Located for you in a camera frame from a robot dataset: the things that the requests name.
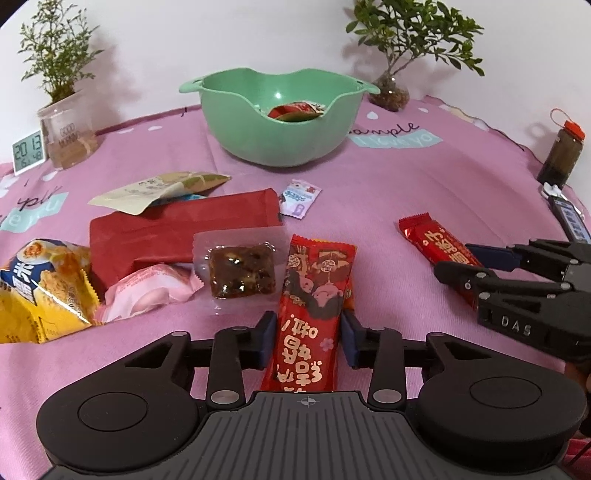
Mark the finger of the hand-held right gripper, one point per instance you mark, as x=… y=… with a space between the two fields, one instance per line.
x=494 y=257
x=461 y=276

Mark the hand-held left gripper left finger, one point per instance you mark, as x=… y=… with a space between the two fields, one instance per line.
x=268 y=339

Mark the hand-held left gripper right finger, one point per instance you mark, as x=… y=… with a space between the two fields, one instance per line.
x=349 y=341

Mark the glossy red bar packet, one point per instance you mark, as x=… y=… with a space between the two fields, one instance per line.
x=427 y=235

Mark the red cartoon print packet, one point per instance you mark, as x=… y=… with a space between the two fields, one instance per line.
x=314 y=295

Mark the pink round snack packet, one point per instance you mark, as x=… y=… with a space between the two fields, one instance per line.
x=147 y=290

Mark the large dark red packet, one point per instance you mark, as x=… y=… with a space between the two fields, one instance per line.
x=175 y=230

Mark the light blue snack packet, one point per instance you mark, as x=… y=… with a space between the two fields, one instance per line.
x=191 y=197

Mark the gold beige snack packet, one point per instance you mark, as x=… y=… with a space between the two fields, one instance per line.
x=147 y=191

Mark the green plastic bowl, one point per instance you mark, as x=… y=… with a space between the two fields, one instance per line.
x=277 y=143

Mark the red flower print packet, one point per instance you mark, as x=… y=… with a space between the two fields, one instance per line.
x=291 y=112

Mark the brown candy in clear wrapper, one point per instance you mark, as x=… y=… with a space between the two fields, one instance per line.
x=240 y=270

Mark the blue grey handheld device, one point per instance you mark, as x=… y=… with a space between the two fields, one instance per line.
x=570 y=217

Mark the pink printed tablecloth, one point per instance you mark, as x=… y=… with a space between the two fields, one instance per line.
x=415 y=184

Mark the brown bottle with red cap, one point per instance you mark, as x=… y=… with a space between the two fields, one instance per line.
x=561 y=154

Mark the small strawberry candy packet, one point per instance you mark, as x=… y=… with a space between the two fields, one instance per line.
x=300 y=196

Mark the leafy plant in glass vase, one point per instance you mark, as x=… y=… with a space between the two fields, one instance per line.
x=392 y=94

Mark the yellow chip bag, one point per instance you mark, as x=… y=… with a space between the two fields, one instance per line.
x=46 y=295

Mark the small-leaf plant in clear cup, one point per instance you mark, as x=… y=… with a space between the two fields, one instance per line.
x=64 y=134

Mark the white digital clock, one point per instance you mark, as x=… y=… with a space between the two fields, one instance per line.
x=27 y=151

